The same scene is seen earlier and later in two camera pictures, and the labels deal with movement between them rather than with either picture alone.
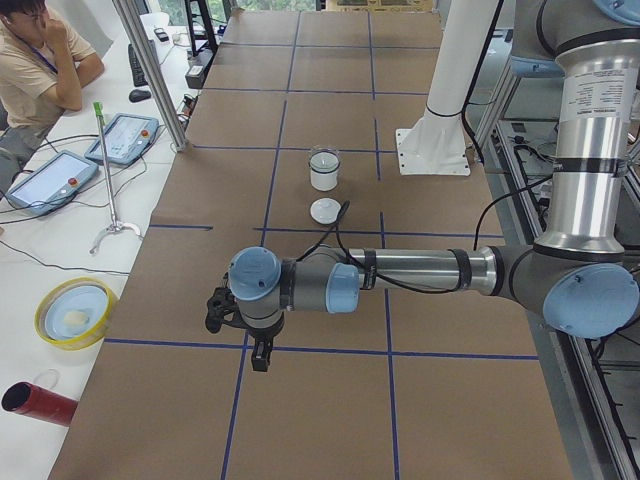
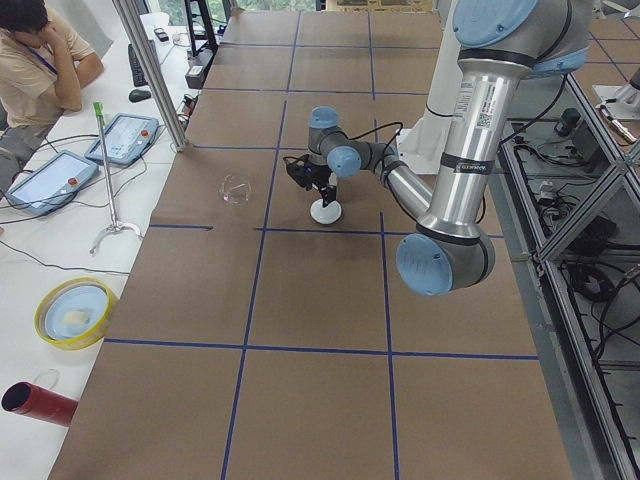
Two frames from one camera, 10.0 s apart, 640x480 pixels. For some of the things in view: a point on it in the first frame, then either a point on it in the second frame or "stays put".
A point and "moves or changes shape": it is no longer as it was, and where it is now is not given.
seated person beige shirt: x=43 y=67 stays put
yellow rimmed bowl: x=72 y=313 stays put
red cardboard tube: x=28 y=399 stays put
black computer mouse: x=139 y=95 stays put
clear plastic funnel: x=324 y=160 moves or changes shape
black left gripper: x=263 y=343 -> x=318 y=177
